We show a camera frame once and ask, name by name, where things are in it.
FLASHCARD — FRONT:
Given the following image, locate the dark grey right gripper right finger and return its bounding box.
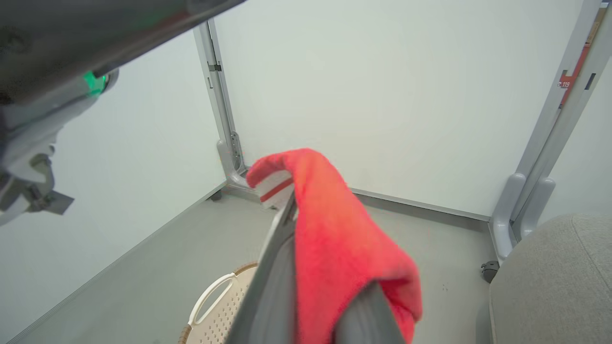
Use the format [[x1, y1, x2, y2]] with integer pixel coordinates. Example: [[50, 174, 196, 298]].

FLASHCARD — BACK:
[[333, 281, 407, 344]]

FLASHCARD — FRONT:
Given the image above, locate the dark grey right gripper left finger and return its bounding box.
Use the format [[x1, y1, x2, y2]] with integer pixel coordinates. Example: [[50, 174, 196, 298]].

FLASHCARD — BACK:
[[225, 191, 299, 344]]

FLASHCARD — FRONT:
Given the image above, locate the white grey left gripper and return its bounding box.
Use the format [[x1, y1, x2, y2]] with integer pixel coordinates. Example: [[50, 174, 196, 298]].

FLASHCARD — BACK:
[[0, 0, 247, 192]]

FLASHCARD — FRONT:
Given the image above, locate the red fluffy clothing white trim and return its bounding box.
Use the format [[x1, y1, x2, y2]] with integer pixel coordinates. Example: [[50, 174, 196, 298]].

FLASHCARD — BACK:
[[245, 148, 423, 344]]

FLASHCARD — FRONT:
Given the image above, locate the cream laundry basket brown rim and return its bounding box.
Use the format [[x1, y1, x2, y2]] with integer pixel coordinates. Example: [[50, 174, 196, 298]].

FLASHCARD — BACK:
[[178, 262, 261, 344]]

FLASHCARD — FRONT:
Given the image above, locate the grey fabric sofa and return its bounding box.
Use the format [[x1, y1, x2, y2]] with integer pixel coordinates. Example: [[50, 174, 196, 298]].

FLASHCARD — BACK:
[[489, 214, 612, 344]]

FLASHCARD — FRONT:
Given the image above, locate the red label strip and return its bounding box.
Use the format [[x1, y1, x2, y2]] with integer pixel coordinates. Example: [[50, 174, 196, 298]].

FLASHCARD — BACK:
[[557, 43, 590, 107]]

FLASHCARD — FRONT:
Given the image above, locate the grey partition bottom rail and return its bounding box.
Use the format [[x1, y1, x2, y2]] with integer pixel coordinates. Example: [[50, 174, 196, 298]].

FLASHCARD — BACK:
[[351, 188, 492, 225]]

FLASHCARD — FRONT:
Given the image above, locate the slim grey partition post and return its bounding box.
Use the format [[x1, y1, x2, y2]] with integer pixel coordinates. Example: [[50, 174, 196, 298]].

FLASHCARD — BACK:
[[193, 19, 250, 190]]

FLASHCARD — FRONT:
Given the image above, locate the grey metal wrist camera bracket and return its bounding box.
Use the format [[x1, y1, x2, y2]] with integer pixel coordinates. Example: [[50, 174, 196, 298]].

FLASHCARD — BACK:
[[0, 155, 75, 226]]

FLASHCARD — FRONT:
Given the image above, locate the wide grey partition post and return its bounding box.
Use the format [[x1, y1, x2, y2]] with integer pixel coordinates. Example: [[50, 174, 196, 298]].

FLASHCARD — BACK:
[[490, 0, 612, 261]]

